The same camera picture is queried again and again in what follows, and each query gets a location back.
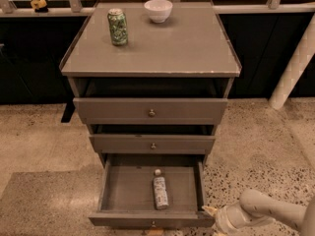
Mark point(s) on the grey top drawer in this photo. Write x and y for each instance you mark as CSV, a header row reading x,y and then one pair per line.
x,y
151,111

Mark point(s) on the green soda can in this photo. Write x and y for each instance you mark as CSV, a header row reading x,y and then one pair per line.
x,y
117,26

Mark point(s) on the yellow and black small object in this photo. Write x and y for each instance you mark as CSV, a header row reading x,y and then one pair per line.
x,y
40,6

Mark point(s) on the white ceramic bowl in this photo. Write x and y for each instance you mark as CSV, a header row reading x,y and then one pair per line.
x,y
158,10

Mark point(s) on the white window ledge rail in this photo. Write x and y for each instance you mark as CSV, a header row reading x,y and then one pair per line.
x,y
218,9

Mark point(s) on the white diagonal pipe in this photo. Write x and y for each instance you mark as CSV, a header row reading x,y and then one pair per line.
x,y
298,62

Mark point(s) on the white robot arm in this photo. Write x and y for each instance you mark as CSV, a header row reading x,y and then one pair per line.
x,y
257,209

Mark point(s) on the blue plastic bottle white cap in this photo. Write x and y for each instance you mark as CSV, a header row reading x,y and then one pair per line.
x,y
160,192

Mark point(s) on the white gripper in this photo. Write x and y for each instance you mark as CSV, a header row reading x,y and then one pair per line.
x,y
223,217

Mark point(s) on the grey middle drawer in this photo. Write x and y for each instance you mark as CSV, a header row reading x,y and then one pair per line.
x,y
163,144

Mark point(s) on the grey open bottom drawer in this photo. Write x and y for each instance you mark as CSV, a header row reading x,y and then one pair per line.
x,y
127,196

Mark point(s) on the grey wooden drawer cabinet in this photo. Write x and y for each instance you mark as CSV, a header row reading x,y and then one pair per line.
x,y
187,56

